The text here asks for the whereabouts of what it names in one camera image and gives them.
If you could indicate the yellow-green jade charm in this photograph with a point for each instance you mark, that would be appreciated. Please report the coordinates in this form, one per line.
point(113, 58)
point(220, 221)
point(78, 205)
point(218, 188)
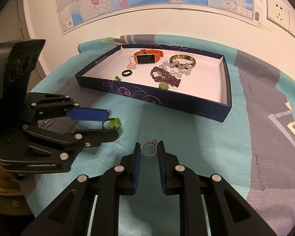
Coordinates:
point(163, 86)

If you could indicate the grey door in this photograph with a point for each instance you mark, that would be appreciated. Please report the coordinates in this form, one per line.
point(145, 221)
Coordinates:
point(23, 17)

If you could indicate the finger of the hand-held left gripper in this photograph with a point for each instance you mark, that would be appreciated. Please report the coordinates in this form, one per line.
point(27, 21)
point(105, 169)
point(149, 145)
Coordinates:
point(98, 136)
point(87, 114)

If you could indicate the gold bangle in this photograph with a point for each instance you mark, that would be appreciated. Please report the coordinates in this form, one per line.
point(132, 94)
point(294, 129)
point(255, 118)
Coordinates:
point(177, 57)

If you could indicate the orange smart band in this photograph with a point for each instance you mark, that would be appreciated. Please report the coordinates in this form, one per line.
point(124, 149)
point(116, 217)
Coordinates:
point(157, 55)

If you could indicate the teal printed blanket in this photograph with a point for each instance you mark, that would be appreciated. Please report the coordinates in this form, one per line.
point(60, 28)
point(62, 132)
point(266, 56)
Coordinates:
point(211, 152)

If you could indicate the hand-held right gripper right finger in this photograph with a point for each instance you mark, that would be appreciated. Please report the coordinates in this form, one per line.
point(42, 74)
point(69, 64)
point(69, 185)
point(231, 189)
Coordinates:
point(161, 167)

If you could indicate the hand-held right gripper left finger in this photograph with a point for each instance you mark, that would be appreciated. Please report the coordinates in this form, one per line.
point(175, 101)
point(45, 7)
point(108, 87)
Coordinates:
point(137, 167)

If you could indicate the dark blue shallow box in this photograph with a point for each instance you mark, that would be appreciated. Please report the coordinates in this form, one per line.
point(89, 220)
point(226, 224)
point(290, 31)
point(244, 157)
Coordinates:
point(206, 88)

